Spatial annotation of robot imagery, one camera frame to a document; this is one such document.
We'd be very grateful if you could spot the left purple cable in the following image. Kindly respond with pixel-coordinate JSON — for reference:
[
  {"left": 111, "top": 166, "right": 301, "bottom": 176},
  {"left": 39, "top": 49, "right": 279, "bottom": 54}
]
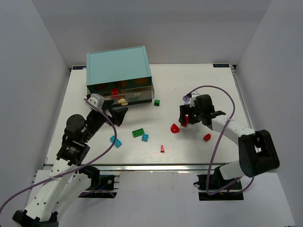
[{"left": 0, "top": 98, "right": 117, "bottom": 211}]

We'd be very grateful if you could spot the teal drawer cabinet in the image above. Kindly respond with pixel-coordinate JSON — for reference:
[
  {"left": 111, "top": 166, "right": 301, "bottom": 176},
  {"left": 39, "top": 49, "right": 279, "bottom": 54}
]
[{"left": 86, "top": 45, "right": 155, "bottom": 110}]

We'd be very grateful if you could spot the small red lego brick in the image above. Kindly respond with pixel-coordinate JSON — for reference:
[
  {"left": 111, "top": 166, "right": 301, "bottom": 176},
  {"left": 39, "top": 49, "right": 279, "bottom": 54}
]
[{"left": 203, "top": 133, "right": 212, "bottom": 141}]

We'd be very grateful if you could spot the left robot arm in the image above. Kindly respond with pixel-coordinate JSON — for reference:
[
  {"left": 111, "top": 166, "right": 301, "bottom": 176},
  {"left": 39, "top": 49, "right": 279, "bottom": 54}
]
[{"left": 12, "top": 96, "right": 128, "bottom": 227}]

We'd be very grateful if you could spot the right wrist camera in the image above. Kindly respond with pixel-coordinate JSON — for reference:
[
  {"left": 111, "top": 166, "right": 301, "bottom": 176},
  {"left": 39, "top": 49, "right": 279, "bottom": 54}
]
[{"left": 183, "top": 92, "right": 200, "bottom": 107}]

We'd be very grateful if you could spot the red long lego brick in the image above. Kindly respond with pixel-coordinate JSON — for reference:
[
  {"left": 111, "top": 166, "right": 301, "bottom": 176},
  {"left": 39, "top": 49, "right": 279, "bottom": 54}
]
[{"left": 180, "top": 115, "right": 189, "bottom": 127}]

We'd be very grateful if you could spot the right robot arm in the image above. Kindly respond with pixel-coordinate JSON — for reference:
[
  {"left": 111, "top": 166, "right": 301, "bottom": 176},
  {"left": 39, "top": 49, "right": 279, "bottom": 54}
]
[{"left": 179, "top": 95, "right": 280, "bottom": 189}]

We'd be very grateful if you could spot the small cyan lego brick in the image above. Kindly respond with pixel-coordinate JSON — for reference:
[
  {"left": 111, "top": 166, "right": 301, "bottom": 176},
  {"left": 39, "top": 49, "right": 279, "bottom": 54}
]
[{"left": 142, "top": 134, "right": 149, "bottom": 142}]

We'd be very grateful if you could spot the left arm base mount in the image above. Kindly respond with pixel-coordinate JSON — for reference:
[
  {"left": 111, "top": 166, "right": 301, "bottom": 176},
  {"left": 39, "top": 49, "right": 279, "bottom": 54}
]
[{"left": 72, "top": 166, "right": 118, "bottom": 199}]

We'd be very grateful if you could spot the long cyan lego brick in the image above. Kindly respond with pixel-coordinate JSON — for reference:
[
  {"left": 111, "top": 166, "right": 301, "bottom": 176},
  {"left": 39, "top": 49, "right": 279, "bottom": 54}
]
[{"left": 110, "top": 135, "right": 122, "bottom": 148}]

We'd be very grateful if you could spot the small green lego cube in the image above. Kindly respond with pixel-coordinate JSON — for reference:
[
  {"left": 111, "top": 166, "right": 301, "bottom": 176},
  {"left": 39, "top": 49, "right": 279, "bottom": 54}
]
[{"left": 154, "top": 100, "right": 160, "bottom": 106}]

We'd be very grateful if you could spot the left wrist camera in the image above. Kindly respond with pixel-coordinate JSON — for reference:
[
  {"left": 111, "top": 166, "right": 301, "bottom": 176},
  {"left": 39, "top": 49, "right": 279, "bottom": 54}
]
[{"left": 84, "top": 94, "right": 105, "bottom": 109}]

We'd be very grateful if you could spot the green long lego brick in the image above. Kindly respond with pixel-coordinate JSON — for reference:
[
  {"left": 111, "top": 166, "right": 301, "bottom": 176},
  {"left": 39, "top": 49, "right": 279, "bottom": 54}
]
[{"left": 132, "top": 128, "right": 144, "bottom": 138}]

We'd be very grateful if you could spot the purple lego brick upper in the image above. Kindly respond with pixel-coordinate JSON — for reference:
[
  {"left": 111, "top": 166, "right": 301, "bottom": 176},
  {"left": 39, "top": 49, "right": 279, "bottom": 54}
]
[{"left": 183, "top": 95, "right": 190, "bottom": 102}]

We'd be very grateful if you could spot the small pink lego piece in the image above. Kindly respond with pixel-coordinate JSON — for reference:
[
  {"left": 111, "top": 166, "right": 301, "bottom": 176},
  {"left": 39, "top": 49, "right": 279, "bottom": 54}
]
[{"left": 160, "top": 145, "right": 165, "bottom": 153}]

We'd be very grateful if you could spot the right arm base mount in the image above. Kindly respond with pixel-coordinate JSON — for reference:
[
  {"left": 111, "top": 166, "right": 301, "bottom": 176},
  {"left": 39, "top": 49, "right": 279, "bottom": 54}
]
[{"left": 193, "top": 174, "right": 244, "bottom": 201}]

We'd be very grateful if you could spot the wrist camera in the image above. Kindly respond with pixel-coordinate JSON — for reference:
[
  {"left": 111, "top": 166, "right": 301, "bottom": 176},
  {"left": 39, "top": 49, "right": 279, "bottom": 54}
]
[
  {"left": 183, "top": 92, "right": 200, "bottom": 107},
  {"left": 84, "top": 94, "right": 105, "bottom": 109}
]

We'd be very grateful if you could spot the red arch lego piece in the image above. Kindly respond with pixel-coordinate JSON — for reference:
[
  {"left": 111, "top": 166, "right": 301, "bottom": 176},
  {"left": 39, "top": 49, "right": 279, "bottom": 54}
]
[{"left": 170, "top": 123, "right": 180, "bottom": 134}]

